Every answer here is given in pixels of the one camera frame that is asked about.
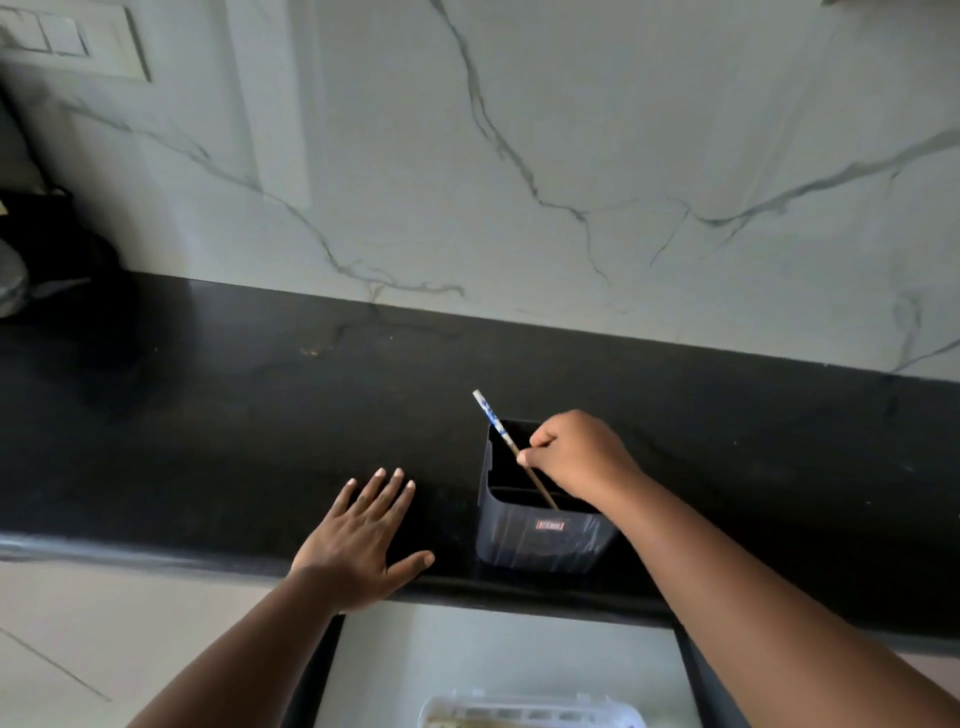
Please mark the person's left middle finger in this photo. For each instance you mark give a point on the person's left middle finger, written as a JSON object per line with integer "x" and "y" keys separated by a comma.
{"x": 381, "y": 502}

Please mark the person's right fingers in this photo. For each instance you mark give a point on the person's right fingers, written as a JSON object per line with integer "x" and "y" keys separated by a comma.
{"x": 538, "y": 446}

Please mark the person's right hand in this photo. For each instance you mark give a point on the person's right hand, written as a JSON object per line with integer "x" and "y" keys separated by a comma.
{"x": 581, "y": 456}

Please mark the white plastic basket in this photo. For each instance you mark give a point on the white plastic basket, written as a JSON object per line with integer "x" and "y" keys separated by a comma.
{"x": 525, "y": 712}

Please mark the person's left thumb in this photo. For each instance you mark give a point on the person's left thumb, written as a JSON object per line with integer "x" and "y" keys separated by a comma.
{"x": 411, "y": 568}

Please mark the person's left forearm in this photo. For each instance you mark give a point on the person's left forearm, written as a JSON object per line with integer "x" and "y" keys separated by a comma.
{"x": 229, "y": 664}

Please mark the black appliance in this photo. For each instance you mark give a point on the black appliance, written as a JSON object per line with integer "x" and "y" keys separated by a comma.
{"x": 52, "y": 247}

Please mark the white wall switch plate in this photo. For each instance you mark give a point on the white wall switch plate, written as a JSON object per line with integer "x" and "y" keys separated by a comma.
{"x": 64, "y": 37}

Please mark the person's left little finger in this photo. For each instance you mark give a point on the person's left little finger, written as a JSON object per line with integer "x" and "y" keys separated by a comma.
{"x": 341, "y": 499}

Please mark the open white drawer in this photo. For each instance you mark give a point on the open white drawer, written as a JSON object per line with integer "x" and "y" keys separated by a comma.
{"x": 502, "y": 660}

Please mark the person's left hand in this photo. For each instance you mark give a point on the person's left hand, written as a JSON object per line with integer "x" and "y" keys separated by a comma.
{"x": 351, "y": 547}

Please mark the person's right forearm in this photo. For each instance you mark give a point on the person's right forearm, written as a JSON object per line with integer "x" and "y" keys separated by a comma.
{"x": 757, "y": 622}

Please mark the clear plastic utensil holder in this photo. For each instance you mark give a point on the clear plastic utensil holder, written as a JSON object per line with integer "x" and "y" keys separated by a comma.
{"x": 536, "y": 517}

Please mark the blue patterned chopstick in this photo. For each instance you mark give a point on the blue patterned chopstick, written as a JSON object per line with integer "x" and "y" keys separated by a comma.
{"x": 511, "y": 444}

